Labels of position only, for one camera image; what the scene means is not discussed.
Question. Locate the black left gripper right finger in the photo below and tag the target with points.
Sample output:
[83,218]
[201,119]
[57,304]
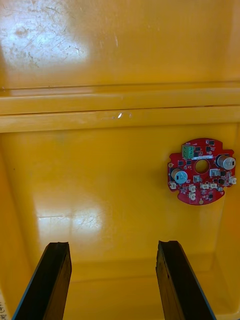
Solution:
[178,290]

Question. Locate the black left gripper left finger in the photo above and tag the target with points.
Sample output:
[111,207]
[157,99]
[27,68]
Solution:
[46,287]

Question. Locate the round red circuit board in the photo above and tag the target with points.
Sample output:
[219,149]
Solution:
[212,197]

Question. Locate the yellow-orange plastic bin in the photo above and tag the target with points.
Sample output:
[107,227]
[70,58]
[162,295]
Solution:
[150,50]
[100,175]

